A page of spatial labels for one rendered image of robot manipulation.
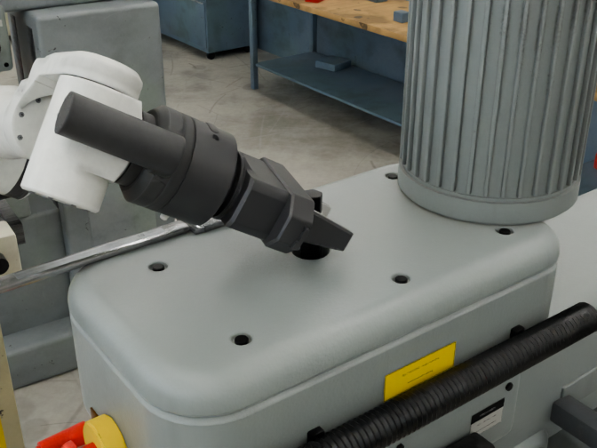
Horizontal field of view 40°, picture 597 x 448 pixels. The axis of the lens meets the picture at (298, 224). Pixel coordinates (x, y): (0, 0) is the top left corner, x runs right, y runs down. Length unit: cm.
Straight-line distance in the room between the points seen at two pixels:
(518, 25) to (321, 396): 38
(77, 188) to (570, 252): 68
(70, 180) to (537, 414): 63
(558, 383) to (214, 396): 52
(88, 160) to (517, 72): 40
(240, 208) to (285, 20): 750
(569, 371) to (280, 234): 47
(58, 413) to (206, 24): 520
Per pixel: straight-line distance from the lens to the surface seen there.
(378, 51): 715
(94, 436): 77
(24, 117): 76
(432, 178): 88
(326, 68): 712
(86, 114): 63
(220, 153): 70
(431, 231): 85
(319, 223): 75
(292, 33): 812
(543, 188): 88
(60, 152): 67
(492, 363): 81
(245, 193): 71
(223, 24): 824
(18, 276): 79
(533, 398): 102
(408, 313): 73
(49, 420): 364
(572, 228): 118
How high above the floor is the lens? 228
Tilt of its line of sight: 27 degrees down
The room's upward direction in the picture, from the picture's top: straight up
